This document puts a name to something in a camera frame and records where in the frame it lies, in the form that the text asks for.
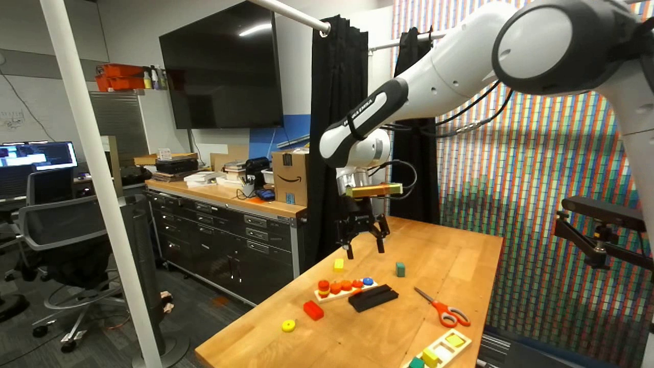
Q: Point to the whiteboard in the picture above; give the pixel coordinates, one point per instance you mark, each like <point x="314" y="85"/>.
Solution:
<point x="36" y="112"/>

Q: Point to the stack of books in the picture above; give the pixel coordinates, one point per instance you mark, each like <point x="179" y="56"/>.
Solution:
<point x="232" y="174"/>

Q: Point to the row of bottles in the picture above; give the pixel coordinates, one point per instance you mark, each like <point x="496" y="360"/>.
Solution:
<point x="156" y="79"/>

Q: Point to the black curtain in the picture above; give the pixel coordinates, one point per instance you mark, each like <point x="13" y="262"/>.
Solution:
<point x="334" y="102"/>
<point x="416" y="174"/>

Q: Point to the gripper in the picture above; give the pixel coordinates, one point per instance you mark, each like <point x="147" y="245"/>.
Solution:
<point x="357" y="214"/>

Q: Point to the computer monitor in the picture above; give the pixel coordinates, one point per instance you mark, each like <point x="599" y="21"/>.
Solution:
<point x="38" y="155"/>

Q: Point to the white frame rod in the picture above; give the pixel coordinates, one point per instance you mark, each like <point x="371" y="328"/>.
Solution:
<point x="291" y="13"/>

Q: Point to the cup of pens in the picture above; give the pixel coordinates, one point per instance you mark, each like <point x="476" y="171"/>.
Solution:
<point x="248" y="189"/>

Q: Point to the stack of red orange rings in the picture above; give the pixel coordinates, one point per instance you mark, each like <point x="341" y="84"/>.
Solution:
<point x="323" y="289"/>

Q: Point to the black flat device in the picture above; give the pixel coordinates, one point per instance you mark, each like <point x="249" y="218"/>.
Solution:
<point x="176" y="166"/>

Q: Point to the black ridged block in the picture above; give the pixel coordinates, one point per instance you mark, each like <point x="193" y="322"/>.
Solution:
<point x="373" y="298"/>

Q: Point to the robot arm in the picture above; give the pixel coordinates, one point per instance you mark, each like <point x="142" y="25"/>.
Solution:
<point x="460" y="56"/>

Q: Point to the yellow square tile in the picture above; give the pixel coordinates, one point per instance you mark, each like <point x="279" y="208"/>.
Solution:
<point x="454" y="339"/>

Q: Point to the cardboard box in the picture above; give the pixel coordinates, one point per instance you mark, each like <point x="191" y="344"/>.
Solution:
<point x="291" y="176"/>

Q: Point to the camera on mount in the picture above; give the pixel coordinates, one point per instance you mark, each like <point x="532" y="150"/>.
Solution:
<point x="603" y="214"/>

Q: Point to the black coffee machine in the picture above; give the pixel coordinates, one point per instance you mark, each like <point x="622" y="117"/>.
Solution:
<point x="257" y="168"/>

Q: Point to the grey office chair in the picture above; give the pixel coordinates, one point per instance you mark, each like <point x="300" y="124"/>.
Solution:
<point x="66" y="225"/>

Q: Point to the white frame pole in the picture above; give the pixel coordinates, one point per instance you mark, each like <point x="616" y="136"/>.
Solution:
<point x="97" y="168"/>

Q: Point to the large black television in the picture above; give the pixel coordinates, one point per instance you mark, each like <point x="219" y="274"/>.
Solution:
<point x="225" y="71"/>

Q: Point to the red block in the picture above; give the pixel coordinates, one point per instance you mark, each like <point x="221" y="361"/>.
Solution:
<point x="313" y="310"/>

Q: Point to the black office chair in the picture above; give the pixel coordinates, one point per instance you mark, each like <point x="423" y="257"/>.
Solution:
<point x="48" y="185"/>

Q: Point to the yellow cube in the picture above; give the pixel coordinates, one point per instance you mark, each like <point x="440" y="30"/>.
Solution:
<point x="339" y="265"/>

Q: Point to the yellow block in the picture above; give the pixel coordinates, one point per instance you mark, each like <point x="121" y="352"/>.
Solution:
<point x="430" y="357"/>

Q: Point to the small green block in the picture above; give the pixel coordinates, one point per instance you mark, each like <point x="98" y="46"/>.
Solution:
<point x="416" y="363"/>

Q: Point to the stack of orange boxes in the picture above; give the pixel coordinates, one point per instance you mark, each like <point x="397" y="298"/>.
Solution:
<point x="120" y="76"/>

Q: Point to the black drawer cabinet wooden top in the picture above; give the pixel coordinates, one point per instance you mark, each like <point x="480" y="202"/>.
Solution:
<point x="225" y="240"/>

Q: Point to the colourful patterned backdrop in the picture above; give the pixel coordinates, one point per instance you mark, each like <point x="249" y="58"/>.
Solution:
<point x="536" y="214"/>

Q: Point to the white curtain rod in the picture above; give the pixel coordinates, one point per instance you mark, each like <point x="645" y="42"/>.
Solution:
<point x="388" y="44"/>

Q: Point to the black tower fan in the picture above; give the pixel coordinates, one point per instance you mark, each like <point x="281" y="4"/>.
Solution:
<point x="145" y="255"/>

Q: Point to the wooden shape sorter board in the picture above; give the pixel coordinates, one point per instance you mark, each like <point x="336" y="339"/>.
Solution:
<point x="443" y="352"/>

